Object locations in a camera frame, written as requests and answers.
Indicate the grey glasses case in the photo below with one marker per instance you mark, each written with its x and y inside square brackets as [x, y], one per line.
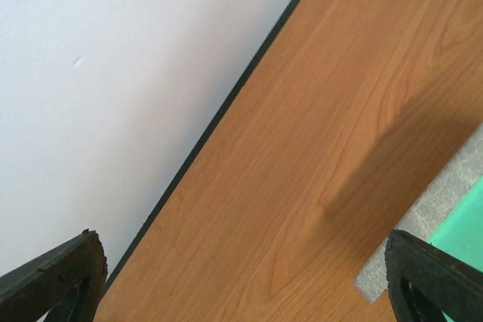
[448, 215]

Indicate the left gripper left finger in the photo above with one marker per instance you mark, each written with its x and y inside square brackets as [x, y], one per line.
[63, 284]

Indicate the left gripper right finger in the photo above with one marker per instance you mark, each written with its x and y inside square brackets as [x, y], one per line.
[427, 284]

